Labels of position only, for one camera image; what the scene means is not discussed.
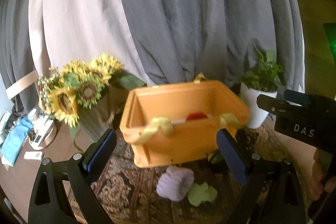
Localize orange plastic storage crate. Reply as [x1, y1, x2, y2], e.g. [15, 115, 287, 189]
[120, 80, 249, 168]

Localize black green ball toy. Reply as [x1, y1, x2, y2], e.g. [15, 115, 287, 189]
[207, 150, 224, 164]

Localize beige curtain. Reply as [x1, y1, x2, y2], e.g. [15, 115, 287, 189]
[29, 0, 152, 85]

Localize patterned paisley table rug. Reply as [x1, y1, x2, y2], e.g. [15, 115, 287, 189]
[91, 120, 314, 223]

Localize white fluffy soft toy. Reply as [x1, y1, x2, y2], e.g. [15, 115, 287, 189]
[156, 166, 194, 202]

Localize grey curtain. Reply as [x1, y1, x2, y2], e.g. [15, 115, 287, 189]
[0, 0, 306, 114]

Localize white remote control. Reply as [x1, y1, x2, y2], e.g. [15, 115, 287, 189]
[24, 151, 43, 160]

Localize potted plant white pot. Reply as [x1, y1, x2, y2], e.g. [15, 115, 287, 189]
[240, 47, 283, 129]

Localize green frog soft toy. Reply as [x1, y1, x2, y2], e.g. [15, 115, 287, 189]
[187, 182, 218, 206]

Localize red pompom ball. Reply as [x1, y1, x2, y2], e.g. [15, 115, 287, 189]
[186, 111, 208, 121]

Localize sunflower bouquet in vase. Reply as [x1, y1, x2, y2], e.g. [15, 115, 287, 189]
[38, 53, 147, 141]

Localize blue folded cloth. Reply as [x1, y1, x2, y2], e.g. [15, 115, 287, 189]
[1, 117, 33, 166]

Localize white paper cup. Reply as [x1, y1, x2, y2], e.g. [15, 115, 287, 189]
[27, 108, 39, 124]

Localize person right hand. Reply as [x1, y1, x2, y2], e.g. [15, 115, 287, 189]
[309, 148, 335, 201]

